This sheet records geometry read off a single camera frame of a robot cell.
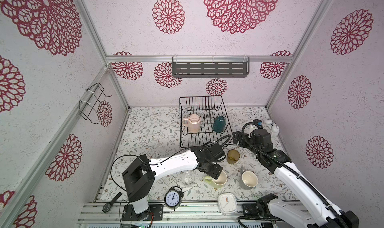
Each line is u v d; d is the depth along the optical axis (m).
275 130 0.93
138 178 0.43
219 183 0.75
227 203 0.75
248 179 0.82
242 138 0.61
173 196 0.76
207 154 0.62
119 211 0.73
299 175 0.47
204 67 0.93
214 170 0.70
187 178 0.84
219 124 0.99
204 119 1.08
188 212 0.76
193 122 0.95
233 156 0.91
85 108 0.73
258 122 0.67
